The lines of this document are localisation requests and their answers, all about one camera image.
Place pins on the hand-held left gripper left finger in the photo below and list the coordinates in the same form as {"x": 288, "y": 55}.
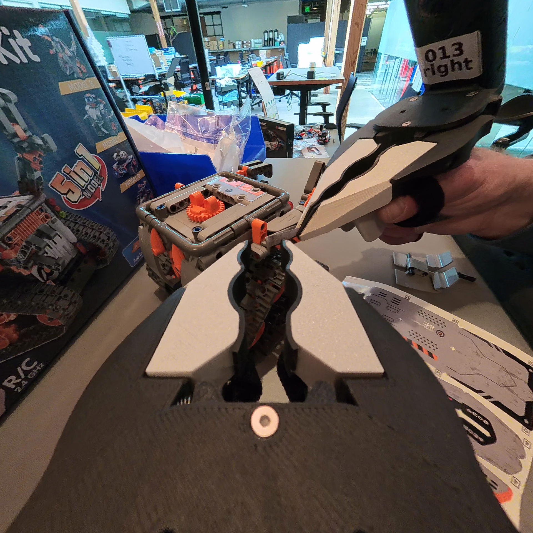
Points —
{"x": 191, "y": 333}

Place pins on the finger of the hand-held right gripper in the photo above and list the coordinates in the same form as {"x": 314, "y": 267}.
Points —
{"x": 349, "y": 158}
{"x": 366, "y": 195}

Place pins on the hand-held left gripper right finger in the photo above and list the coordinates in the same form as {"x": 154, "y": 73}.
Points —
{"x": 337, "y": 333}

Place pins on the grey plastic panel assembly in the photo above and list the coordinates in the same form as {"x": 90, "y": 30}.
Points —
{"x": 433, "y": 266}

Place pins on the grey orange tracked toy robot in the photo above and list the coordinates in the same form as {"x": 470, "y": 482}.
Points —
{"x": 216, "y": 200}

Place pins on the robot sticker sheet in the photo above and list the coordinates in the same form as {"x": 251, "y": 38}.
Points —
{"x": 479, "y": 358}

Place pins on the person's right hand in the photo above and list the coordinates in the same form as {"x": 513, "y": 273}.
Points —
{"x": 487, "y": 195}

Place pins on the printed leaflet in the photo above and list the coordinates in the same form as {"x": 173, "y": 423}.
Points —
{"x": 315, "y": 152}

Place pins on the pile of toy bricks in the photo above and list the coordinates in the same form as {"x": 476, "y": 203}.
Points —
{"x": 312, "y": 134}

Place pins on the black office chair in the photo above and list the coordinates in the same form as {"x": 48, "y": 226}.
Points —
{"x": 322, "y": 112}
{"x": 345, "y": 104}

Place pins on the black car model box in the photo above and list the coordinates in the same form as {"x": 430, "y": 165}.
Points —
{"x": 275, "y": 137}

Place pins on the brown far desk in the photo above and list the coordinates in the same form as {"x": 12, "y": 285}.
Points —
{"x": 308, "y": 77}

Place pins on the white standing board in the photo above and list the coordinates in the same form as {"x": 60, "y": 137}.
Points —
{"x": 262, "y": 91}

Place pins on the clear plastic bag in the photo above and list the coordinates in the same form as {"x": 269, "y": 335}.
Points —
{"x": 195, "y": 129}

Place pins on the blue storage bin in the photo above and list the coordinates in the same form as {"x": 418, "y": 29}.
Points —
{"x": 179, "y": 170}

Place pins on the black perforated armrest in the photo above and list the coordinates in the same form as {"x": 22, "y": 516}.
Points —
{"x": 499, "y": 291}

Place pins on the blue robot kit box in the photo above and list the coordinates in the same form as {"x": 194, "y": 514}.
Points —
{"x": 62, "y": 187}

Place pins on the yellow storage bin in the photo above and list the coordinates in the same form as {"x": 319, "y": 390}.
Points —
{"x": 139, "y": 112}

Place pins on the white whiteboard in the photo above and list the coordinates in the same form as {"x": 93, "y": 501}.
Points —
{"x": 131, "y": 56}

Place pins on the black metal post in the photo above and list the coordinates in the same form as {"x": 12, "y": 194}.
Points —
{"x": 200, "y": 54}

